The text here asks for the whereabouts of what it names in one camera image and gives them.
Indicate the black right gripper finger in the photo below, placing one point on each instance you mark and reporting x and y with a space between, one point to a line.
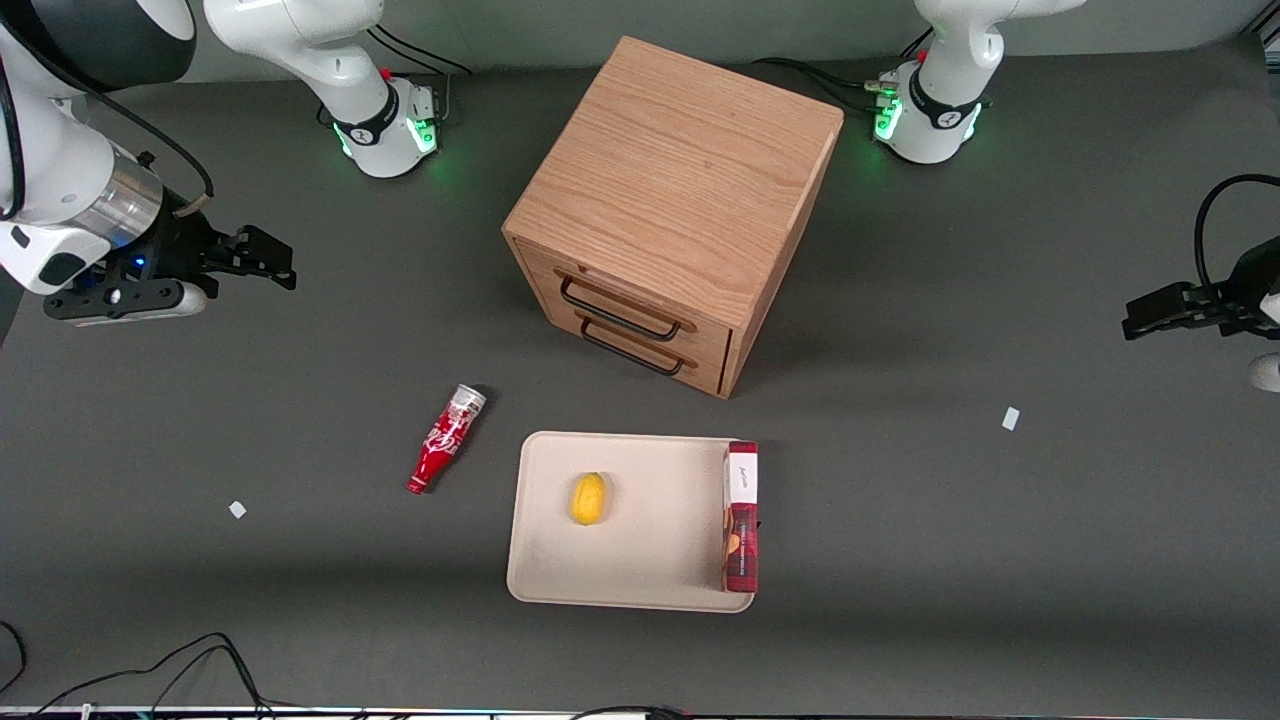
265 247
262 272

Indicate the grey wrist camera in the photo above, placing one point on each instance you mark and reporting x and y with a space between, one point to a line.
120 302
1267 372

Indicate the red snack box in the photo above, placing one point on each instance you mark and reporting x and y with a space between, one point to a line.
741 520

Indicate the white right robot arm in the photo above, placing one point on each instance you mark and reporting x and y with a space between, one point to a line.
50 170

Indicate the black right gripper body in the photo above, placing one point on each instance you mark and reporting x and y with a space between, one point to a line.
177 249

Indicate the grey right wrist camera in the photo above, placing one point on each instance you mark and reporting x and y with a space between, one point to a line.
120 302

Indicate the yellow lemon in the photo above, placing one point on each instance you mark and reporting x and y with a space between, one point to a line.
588 498

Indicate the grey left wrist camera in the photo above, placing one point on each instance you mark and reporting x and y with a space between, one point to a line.
1267 372

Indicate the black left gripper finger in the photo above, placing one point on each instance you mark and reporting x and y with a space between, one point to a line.
1160 325
1160 297

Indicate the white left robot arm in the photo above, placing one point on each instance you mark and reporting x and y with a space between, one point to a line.
945 90

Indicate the beige plastic tray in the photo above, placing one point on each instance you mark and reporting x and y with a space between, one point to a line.
650 520

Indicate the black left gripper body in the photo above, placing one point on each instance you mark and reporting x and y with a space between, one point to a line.
1243 291

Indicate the red coke bottle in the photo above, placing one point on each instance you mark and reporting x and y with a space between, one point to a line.
445 452

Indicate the wooden drawer cabinet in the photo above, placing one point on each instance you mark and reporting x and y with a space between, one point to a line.
680 180

